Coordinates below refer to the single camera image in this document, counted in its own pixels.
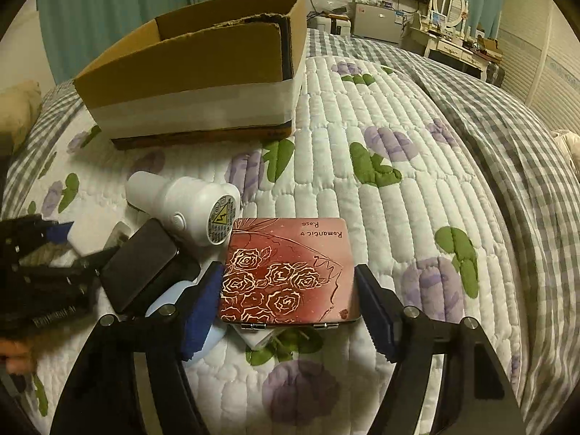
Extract cream puffy jacket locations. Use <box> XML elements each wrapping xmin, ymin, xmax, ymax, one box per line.
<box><xmin>551</xmin><ymin>130</ymin><xmax>580</xmax><ymax>175</ymax></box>

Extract white cylindrical handheld device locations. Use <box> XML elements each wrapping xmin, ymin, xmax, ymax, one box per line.
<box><xmin>126</xmin><ymin>171</ymin><xmax>241</xmax><ymax>247</ymax></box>

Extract grey checkered bed sheet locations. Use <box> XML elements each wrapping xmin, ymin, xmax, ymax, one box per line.
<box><xmin>306</xmin><ymin>29</ymin><xmax>579</xmax><ymax>434</ymax></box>

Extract white square charger block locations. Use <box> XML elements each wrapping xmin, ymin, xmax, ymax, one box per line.
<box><xmin>232</xmin><ymin>324</ymin><xmax>280</xmax><ymax>351</ymax></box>

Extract white ribbed suitcase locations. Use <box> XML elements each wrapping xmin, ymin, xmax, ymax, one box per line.
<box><xmin>309</xmin><ymin>14</ymin><xmax>352</xmax><ymax>36</ymax></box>

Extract silver small refrigerator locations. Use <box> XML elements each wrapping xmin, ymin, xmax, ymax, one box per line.
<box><xmin>352</xmin><ymin>3</ymin><xmax>404</xmax><ymax>44</ymax></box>

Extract black rectangular case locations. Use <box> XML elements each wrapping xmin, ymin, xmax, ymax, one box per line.
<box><xmin>99</xmin><ymin>219</ymin><xmax>179</xmax><ymax>314</ymax></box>

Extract white wall plug adapter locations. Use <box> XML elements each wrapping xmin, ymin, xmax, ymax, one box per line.
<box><xmin>67</xmin><ymin>220</ymin><xmax>132</xmax><ymax>256</ymax></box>

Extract person's left hand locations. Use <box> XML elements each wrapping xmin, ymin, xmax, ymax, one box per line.
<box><xmin>0</xmin><ymin>338</ymin><xmax>36</xmax><ymax>375</ymax></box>

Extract white louvered wardrobe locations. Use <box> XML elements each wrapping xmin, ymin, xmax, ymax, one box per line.
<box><xmin>497</xmin><ymin>0</ymin><xmax>580</xmax><ymax>134</ymax></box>

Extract white dressing table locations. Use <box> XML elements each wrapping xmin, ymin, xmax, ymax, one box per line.
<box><xmin>400</xmin><ymin>25</ymin><xmax>504</xmax><ymax>87</ymax></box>

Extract light blue earbuds case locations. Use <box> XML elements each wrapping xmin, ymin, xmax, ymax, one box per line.
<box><xmin>145</xmin><ymin>281</ymin><xmax>227</xmax><ymax>366</ymax></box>

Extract red rose tin case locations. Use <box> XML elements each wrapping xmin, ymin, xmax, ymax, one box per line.
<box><xmin>218</xmin><ymin>218</ymin><xmax>360</xmax><ymax>328</ymax></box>

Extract white oval vanity mirror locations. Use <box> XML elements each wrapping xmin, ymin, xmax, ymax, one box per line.
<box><xmin>428</xmin><ymin>0</ymin><xmax>468</xmax><ymax>28</ymax></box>

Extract brown cardboard box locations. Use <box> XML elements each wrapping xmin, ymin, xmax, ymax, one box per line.
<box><xmin>74</xmin><ymin>0</ymin><xmax>307</xmax><ymax>150</ymax></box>

